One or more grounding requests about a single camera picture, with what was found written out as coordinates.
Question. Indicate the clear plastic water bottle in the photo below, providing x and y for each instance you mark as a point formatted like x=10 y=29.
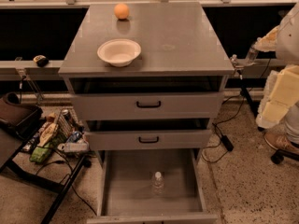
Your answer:
x=158 y=183

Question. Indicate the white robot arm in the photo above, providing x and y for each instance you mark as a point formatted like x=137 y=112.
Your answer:
x=281 y=90

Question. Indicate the grey drawer cabinet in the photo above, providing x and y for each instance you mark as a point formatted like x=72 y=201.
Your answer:
x=180 y=52

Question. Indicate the grey top drawer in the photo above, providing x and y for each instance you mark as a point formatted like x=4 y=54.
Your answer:
x=147 y=105

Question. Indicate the grey middle drawer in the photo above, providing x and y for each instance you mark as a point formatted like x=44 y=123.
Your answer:
x=129 y=140

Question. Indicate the grey open bottom drawer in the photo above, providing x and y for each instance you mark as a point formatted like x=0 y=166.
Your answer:
x=125 y=195

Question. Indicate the background clear water bottle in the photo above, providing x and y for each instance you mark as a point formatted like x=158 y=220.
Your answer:
x=251 y=55

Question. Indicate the white paper bowl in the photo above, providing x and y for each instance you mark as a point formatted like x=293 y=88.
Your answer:
x=119 y=52

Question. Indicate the black tripod stand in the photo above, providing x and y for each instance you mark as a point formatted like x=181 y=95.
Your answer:
x=239 y=67

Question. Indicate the orange fruit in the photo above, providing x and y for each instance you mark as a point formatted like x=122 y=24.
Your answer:
x=121 y=11

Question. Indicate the black tape measure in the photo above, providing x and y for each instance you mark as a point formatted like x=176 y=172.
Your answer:
x=41 y=60

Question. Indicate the green snack bag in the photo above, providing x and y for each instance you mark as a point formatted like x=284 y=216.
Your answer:
x=41 y=153

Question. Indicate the brown bag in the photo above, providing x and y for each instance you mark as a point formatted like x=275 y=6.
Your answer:
x=18 y=119

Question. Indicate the brown shoe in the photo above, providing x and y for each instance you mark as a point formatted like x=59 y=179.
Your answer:
x=280 y=141

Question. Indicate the black chair caster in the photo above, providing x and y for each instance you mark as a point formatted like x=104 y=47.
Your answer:
x=279 y=155

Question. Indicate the person leg light trousers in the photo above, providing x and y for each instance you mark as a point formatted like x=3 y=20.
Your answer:
x=292 y=124

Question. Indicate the wire basket of snacks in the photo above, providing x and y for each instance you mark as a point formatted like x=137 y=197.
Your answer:
x=63 y=133

